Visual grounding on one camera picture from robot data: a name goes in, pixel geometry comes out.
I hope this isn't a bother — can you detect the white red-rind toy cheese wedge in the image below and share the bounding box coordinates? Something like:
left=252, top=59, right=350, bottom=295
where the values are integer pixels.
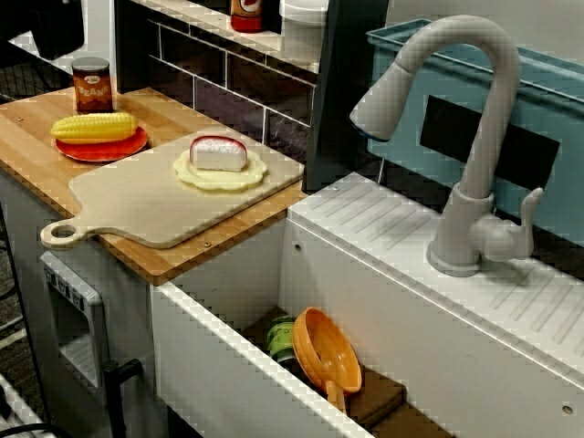
left=189, top=135, right=249, bottom=173

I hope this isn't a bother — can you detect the yellow toy corn cob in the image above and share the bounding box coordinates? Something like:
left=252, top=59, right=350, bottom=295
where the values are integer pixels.
left=49, top=112, right=140, bottom=144

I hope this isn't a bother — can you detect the cream scalloped plate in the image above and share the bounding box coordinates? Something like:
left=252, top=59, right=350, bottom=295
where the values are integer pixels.
left=172, top=148, right=270, bottom=192

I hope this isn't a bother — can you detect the white toy sink unit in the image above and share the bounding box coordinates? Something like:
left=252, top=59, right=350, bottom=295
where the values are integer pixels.
left=148, top=172, right=584, bottom=438

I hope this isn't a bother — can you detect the green toy vegetable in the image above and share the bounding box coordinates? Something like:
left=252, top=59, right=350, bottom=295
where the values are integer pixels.
left=266, top=315, right=297, bottom=364

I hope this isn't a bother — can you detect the orange plastic strainer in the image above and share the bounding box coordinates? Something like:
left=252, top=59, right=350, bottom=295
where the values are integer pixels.
left=291, top=307, right=364, bottom=412

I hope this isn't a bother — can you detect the light wooden cutting board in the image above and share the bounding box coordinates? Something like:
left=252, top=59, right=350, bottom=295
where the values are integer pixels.
left=39, top=127, right=306, bottom=251

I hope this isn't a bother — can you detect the dark tile backsplash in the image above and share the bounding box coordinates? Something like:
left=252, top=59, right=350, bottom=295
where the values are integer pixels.
left=116, top=0, right=320, bottom=165

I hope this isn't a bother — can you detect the white plastic cup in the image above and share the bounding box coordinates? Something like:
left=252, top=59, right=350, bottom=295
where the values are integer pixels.
left=278, top=0, right=329, bottom=63

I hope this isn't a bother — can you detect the red round plate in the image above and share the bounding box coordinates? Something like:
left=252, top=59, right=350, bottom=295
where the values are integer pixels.
left=55, top=125, right=150, bottom=163

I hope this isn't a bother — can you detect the red orange sauce bottle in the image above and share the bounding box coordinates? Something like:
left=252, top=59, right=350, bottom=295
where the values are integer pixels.
left=230, top=0, right=265, bottom=34

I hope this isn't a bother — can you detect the grey toy faucet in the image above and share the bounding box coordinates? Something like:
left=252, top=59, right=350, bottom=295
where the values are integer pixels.
left=349, top=15, right=545, bottom=278

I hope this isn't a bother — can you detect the brown beans can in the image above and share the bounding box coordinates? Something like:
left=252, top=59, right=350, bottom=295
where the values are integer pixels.
left=71, top=57, right=113, bottom=114

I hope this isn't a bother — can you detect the white toy kitchen cabinet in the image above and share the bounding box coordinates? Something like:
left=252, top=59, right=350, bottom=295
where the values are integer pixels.
left=0, top=168, right=156, bottom=438

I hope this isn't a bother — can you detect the teal plastic bin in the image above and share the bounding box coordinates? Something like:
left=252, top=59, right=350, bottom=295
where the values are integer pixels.
left=364, top=17, right=584, bottom=238

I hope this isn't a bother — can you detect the bamboo wooden countertop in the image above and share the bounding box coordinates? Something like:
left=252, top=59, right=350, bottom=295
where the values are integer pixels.
left=0, top=86, right=309, bottom=287

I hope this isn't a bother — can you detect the black mesh crate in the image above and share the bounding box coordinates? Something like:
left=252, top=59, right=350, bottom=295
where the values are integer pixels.
left=0, top=58, right=77, bottom=105

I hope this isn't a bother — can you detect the dark vertical post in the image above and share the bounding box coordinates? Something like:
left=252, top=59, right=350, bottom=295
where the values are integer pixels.
left=306, top=0, right=390, bottom=193

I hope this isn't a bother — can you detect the black cabinet handle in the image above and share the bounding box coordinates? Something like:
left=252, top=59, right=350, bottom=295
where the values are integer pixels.
left=102, top=358, right=143, bottom=438

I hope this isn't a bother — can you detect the white metal frame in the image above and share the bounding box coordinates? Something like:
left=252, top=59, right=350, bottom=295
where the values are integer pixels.
left=0, top=371, right=47, bottom=438

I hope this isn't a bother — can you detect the black cable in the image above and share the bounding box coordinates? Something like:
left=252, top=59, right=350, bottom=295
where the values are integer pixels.
left=0, top=422, right=69, bottom=438

